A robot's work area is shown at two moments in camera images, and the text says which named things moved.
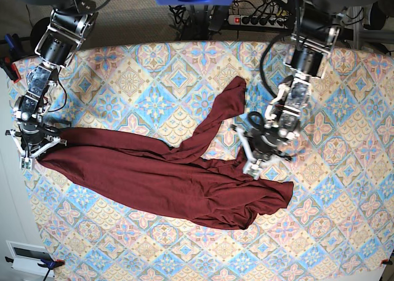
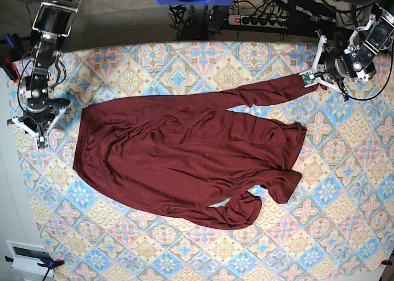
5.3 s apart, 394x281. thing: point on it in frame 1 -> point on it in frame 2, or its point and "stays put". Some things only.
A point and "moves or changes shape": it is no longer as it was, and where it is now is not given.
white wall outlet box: x=26 y=256 stays put
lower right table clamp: x=385 y=261 stays put
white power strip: x=245 y=20 stays put
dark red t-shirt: x=158 y=176 moves or changes shape
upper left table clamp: x=13 y=53 stays put
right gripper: x=262 y=145 -> x=332 y=67
